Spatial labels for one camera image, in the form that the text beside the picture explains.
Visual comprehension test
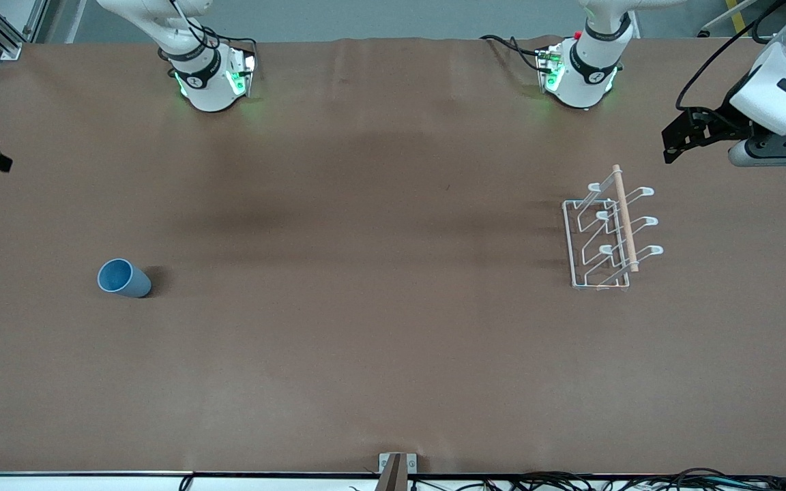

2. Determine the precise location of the brown table cover sheet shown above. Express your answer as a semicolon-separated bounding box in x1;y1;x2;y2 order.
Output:
0;35;786;476

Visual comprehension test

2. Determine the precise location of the black base cable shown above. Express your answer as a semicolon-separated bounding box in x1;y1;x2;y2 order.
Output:
158;0;261;69
480;34;545;76

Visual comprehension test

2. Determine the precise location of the silver base connector plate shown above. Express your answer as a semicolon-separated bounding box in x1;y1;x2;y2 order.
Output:
228;49;258;98
535;44;566;94

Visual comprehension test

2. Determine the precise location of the grey metal bar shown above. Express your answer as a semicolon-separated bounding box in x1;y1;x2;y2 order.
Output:
699;0;757;38

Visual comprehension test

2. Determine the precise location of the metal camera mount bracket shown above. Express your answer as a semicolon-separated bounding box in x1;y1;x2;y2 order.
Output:
378;452;418;491

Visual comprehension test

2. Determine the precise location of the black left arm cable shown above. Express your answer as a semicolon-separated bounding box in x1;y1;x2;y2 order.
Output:
675;0;786;113

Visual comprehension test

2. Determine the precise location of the black left base cable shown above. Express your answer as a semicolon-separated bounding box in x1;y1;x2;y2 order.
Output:
480;34;545;76

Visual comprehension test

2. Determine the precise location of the blue plastic cup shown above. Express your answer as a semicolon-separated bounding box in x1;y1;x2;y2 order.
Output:
98;258;153;299

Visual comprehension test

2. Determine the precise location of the white table edge rail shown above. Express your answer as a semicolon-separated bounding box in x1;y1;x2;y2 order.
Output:
0;473;786;491

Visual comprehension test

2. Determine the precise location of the white wire cup holder rack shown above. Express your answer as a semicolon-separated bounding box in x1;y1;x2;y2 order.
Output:
562;164;665;292

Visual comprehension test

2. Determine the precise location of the black right base cable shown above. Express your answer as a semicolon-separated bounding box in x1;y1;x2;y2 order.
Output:
158;0;261;69

